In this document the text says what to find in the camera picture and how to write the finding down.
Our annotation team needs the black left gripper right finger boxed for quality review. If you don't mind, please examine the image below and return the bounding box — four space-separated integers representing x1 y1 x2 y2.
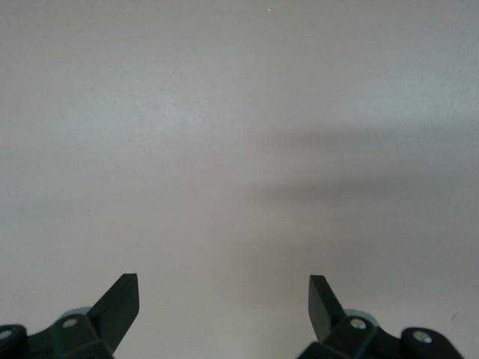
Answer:
296 274 466 359

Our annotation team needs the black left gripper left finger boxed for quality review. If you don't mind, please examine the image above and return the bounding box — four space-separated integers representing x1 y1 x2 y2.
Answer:
0 273 141 359

